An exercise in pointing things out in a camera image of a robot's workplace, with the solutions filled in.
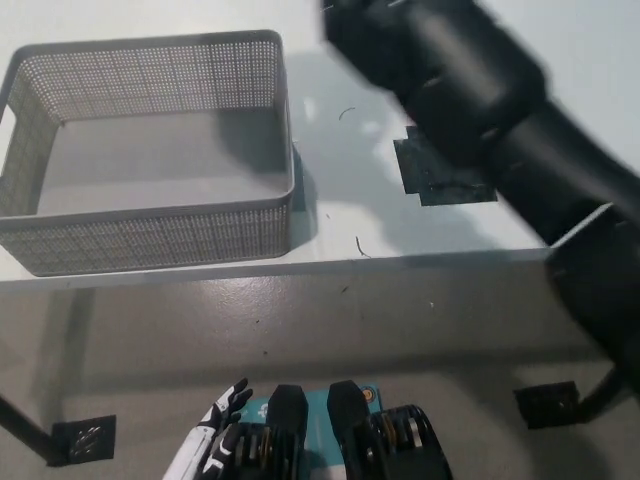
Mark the hooked black filament scrap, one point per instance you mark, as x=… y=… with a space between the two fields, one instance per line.
x=362 y=248

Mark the short curved black filament scrap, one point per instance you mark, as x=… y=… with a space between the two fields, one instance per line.
x=346 y=112

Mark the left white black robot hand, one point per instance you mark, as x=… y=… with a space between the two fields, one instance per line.
x=200 y=445

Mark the black tape patch on table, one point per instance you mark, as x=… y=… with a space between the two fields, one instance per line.
x=420 y=165

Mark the black table leg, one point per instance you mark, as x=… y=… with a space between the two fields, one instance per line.
x=22 y=425
x=602 y=395

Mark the grey perforated plastic basket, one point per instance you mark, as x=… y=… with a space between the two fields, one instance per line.
x=150 y=150

